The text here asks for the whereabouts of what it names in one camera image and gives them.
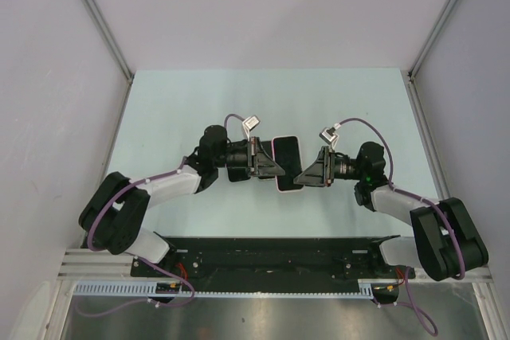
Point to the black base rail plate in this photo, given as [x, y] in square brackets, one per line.
[279, 264]

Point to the left aluminium frame post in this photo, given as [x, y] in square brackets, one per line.
[104, 30]

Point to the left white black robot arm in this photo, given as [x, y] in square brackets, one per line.
[113, 218]

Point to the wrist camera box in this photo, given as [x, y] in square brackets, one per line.
[330, 136]
[248, 125]

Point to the right aluminium frame post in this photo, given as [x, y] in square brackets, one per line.
[440, 23]

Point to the aluminium frame post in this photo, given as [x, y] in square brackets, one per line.
[104, 30]
[440, 23]

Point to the white slotted cable duct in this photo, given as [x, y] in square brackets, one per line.
[154, 289]

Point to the teal-edged black smartphone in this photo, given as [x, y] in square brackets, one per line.
[287, 162]

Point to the pink phone case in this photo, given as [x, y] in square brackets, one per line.
[275, 182]

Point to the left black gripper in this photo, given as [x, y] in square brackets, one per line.
[258, 162]

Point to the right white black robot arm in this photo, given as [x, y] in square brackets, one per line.
[445, 244]

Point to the black phone case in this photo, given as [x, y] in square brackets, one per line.
[238, 174]

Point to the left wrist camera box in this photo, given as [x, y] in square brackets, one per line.
[248, 125]

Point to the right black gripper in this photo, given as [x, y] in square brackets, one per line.
[322, 172]

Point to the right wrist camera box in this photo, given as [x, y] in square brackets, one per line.
[330, 136]

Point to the white-edged black smartphone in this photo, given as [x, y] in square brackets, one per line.
[267, 147]

